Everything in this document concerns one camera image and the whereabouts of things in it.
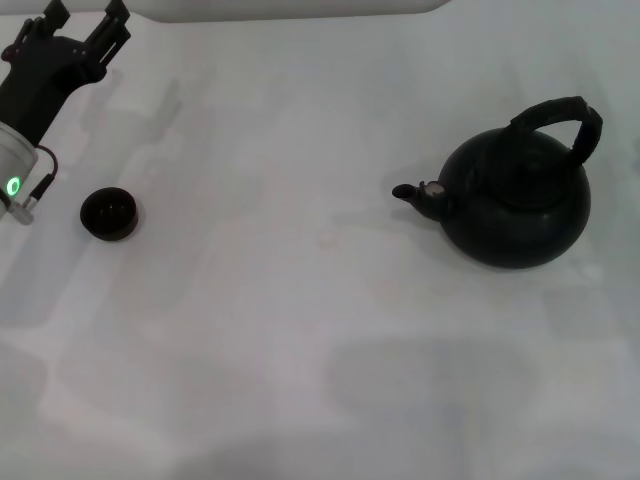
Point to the dark round teacup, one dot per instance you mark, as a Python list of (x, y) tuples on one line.
[(109, 215)]

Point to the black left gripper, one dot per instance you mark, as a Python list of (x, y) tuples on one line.
[(35, 85)]

